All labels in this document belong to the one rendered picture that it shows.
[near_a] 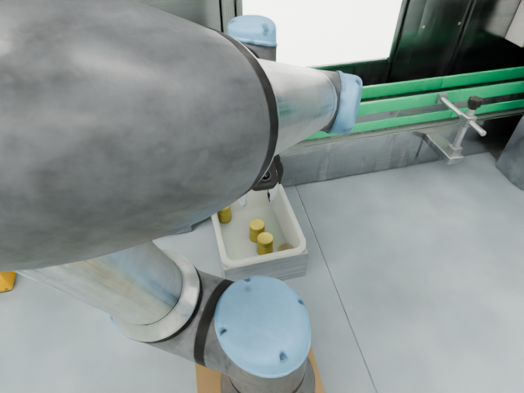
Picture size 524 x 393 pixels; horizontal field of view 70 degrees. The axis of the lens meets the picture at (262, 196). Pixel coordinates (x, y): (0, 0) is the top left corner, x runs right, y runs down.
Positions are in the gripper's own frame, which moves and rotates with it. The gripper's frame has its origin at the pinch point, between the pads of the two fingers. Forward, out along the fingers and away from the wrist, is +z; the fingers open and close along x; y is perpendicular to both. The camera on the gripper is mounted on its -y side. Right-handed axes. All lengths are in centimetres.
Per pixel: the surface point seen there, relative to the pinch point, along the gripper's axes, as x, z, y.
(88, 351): 36.1, 12.9, -17.2
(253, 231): 1.4, 7.2, -1.5
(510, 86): -72, -8, 17
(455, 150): -51, 0, 5
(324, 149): -21.3, 1.8, 15.8
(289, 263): -3.7, 7.2, -11.6
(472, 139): -66, 7, 16
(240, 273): 6.3, 7.1, -11.6
